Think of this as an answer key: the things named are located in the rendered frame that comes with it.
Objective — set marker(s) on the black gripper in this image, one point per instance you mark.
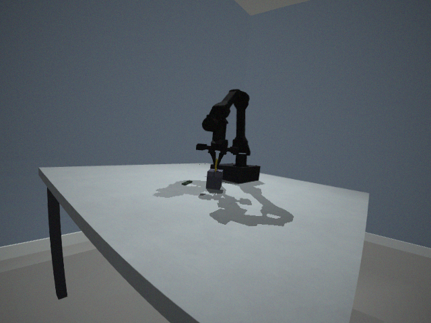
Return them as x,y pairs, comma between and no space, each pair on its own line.
202,147

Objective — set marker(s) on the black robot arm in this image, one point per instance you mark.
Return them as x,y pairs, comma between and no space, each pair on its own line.
216,122

